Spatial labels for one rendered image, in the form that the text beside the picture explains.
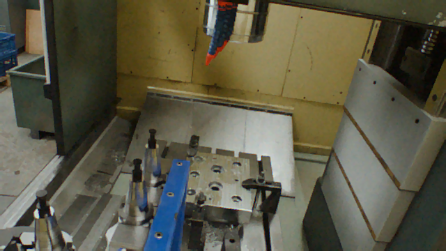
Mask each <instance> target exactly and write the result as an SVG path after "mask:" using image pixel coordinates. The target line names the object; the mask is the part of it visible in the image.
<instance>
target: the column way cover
mask: <svg viewBox="0 0 446 251"><path fill-rule="evenodd" d="M425 105H426V101H424V100H423V99H421V98H420V97H419V96H417V95H416V94H414V93H413V92H412V91H411V90H409V89H408V88H407V87H406V86H404V85H403V84H402V83H400V82H399V81H397V80H396V79H395V78H393V77H392V76H391V75H389V74H388V73H387V72H386V71H384V70H383V69H382V68H380V67H379V66H377V65H374V64H368V63H366V62H364V61H363V59H358V61H357V65H356V67H355V71H354V73H353V77H352V80H351V83H350V86H349V88H348V92H347V94H346V99H345V103H344V106H343V109H344V114H343V116H342V119H341V123H340V125H339V129H338V132H337V136H336V138H335V141H334V144H333V146H332V147H331V151H332V155H331V158H330V161H329V164H328V168H327V170H326V173H325V176H324V178H323V182H322V185H321V189H322V191H323V194H324V197H325V200H326V202H327V205H328V208H329V210H330V214H331V216H332V221H333V223H334V227H335V229H336V231H337V235H338V237H339V240H340V242H341V246H342V247H343V250H344V251H383V250H384V249H385V247H386V245H387V243H389V242H390V241H391V239H392V237H393V235H394V233H395V231H396V230H397V227H398V226H399V224H400V223H401V221H402V219H403V217H404V215H405V214H406V211H407V210H408V207H409V206H410V203H411V201H412V199H413V197H414V195H415V193H416V192H419V191H420V188H421V187H422V184H423V182H424V180H425V179H426V177H427V175H428V173H429V171H430V169H431V167H432V164H433V163H434V161H435V159H436V157H437V155H438V152H439V150H440V147H441V146H442V145H443V142H444V141H445V138H446V119H444V118H442V117H439V118H438V117H433V116H432V115H430V114H429V113H427V112H426V110H424V106H425Z"/></svg>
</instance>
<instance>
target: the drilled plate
mask: <svg viewBox="0 0 446 251"><path fill-rule="evenodd" d="M201 156H202V158H201ZM206 156H208V157H209V158H207V157H206ZM203 158H205V159H206V160H204V159H203ZM212 158H214V160H213V159H212ZM220 159H221V160H220ZM186 160H189V161H190V172H189V174H190V175H189V179H188V185H187V197H186V204H185V214H189V215H191V214H192V211H193V206H194V203H195V202H194V200H195V199H196V195H195V194H199V193H200V192H201V191H203V193H205V194H206V197H207V199H206V202H207V203H206V209H205V214H204V217H209V218H219V219H224V220H233V221H238V222H248V223H249V220H250V217H251V213H252V200H251V188H246V187H244V186H241V184H242V182H243V181H244V180H247V179H249V178H250V170H249V159H244V158H235V157H230V156H225V155H215V154H210V153H201V152H197V154H196V156H194V160H193V158H192V157H189V156H188V155H187V158H186ZM196 160H198V161H196ZM234 160H236V161H235V162H234ZM238 160H239V162H237V161H238ZM232 161H233V162H232ZM201 162H202V163H203V164H200V163H201ZM192 164H194V165H192ZM209 164H210V165H209ZM233 165H235V167H234V166H233ZM236 165H237V166H236ZM195 166H196V167H195ZM222 166H224V167H222ZM199 167H200V168H199ZM240 167H241V168H240ZM210 169H211V170H210ZM226 170H227V172H226ZM199 172H200V173H199ZM213 172H214V173H213ZM215 172H216V174H215ZM221 172H224V173H221ZM217 173H218V174H217ZM220 175H221V176H220ZM204 181H205V182H204ZM208 183H209V184H208ZM207 184H208V185H207ZM206 186H208V187H209V188H208V187H206ZM188 187H191V188H188ZM194 187H196V188H198V189H194ZM212 189H213V190H212ZM198 190H199V191H198ZM209 194H210V195H209ZM233 194H234V195H235V196H233ZM193 195H194V196H195V197H193ZM208 198H209V199H208ZM229 198H232V200H231V199H229ZM212 199H213V200H212ZM235 202H236V203H235Z"/></svg>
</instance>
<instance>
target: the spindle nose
mask: <svg viewBox="0 0 446 251"><path fill-rule="evenodd" d="M205 2H206V3H205V8H204V14H203V32H204V33H205V34H206V35H207V36H210V37H212V35H213V30H214V24H215V19H216V18H215V16H216V14H217V13H216V10H217V3H219V2H218V1H213V0H205ZM248 4H249V5H240V4H238V7H237V9H238V10H237V12H236V20H235V22H234V24H235V25H234V26H233V31H232V35H231V36H230V40H229V42H233V43H259V42H261V41H262V40H263V39H264V35H265V34H266V28H267V24H268V18H269V12H270V7H271V3H266V2H263V1H255V0H249V2H248Z"/></svg>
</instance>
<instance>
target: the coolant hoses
mask: <svg viewBox="0 0 446 251"><path fill-rule="evenodd" d="M213 1H218V2H219V3H217V10H216V13H217V14H216V16H215V18H216V19H215V24H214V30H213V35H212V39H211V43H210V47H209V50H208V53H207V57H206V66H208V65H209V63H210V61H211V60H212V59H214V58H215V57H216V56H217V54H219V52H221V51H222V50H223V49H224V47H225V46H226V44H227V43H228V42H229V40H230V36H231V35H232V31H233V26H234V25H235V24H234V22H235V20H236V12H237V10H238V9H237V7H238V4H240V5H249V4H248V2H249V0H213Z"/></svg>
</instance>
